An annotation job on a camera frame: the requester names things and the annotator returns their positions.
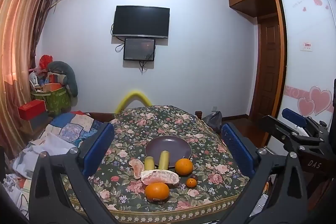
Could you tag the peeled banana piece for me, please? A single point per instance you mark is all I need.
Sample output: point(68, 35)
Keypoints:
point(149, 163)
point(164, 159)

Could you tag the red white door sticker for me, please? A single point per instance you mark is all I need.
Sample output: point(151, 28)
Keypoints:
point(307, 45)

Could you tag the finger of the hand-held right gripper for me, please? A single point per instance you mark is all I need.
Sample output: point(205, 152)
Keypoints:
point(273, 127)
point(294, 116)

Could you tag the white cloth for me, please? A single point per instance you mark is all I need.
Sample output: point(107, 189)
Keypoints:
point(52, 145)

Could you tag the orange with sticker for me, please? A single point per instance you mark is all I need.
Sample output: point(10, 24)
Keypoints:
point(157, 191)

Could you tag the floral tablecloth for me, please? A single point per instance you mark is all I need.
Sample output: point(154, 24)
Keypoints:
point(157, 121)

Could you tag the red box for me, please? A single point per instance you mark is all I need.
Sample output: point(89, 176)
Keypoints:
point(31, 108)

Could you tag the small tangerine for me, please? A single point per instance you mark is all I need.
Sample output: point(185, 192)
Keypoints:
point(191, 182)

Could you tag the striped pink curtain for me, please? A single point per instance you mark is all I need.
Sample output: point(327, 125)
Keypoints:
point(18, 29)

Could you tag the red plastic bag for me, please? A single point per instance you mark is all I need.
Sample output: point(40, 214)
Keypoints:
point(46, 61)

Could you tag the purple plate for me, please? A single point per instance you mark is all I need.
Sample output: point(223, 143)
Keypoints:
point(170, 148)

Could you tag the black wall television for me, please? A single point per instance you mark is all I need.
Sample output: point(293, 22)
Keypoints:
point(141, 20)

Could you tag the grey box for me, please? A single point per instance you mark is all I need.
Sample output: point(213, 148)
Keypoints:
point(39, 121)

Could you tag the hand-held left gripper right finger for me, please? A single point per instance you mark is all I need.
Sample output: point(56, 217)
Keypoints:
point(236, 145)

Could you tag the yellow foam tube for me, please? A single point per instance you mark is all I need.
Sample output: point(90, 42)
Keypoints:
point(134, 94)

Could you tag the small black wall monitor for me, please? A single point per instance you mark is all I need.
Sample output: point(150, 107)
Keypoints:
point(139, 48)

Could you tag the brown patterned curtain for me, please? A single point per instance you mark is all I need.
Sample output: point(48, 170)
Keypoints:
point(46, 11)

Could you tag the large peeled pomelo segment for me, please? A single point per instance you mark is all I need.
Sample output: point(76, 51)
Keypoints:
point(160, 176)

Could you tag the orange cardboard box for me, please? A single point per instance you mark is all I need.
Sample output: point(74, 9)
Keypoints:
point(52, 87)

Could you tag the small peeled pomelo segment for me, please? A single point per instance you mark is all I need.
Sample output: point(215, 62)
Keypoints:
point(137, 167)

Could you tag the grey bag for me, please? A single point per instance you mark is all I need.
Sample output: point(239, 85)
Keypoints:
point(214, 120)

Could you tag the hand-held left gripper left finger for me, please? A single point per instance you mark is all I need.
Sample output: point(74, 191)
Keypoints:
point(101, 145)

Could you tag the green storage box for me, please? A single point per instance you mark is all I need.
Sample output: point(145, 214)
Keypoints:
point(56, 102)

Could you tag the grey plush toy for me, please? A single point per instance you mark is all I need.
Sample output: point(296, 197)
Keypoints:
point(68, 74)

